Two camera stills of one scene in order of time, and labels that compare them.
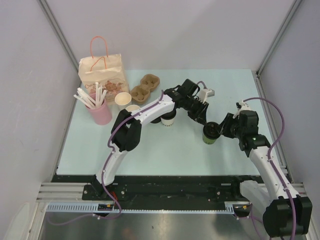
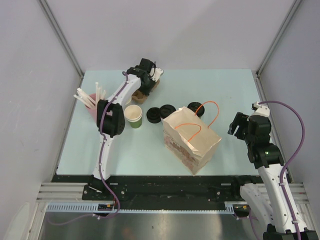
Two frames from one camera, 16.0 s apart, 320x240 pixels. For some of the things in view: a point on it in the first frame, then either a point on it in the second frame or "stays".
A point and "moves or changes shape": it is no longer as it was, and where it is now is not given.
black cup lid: [211, 130] moves or changes shape
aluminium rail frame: [73, 191] stays
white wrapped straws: [99, 95] stays
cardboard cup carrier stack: [141, 93] stays
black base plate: [213, 188] stays
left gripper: [200, 115] to [147, 91]
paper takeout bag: [107, 70] to [189, 139]
